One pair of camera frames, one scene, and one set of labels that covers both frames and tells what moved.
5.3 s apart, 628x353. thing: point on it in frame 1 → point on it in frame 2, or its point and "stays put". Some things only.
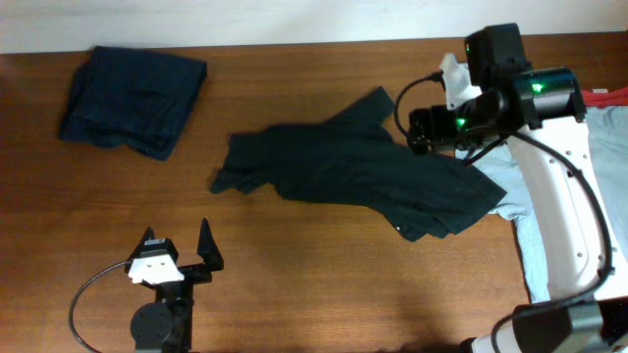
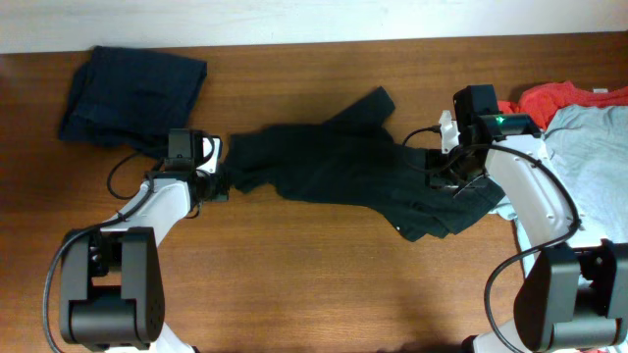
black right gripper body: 447,127 → 456,175
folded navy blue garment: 122,96 stays put
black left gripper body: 183,293 → 216,186
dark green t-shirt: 355,161 stays put
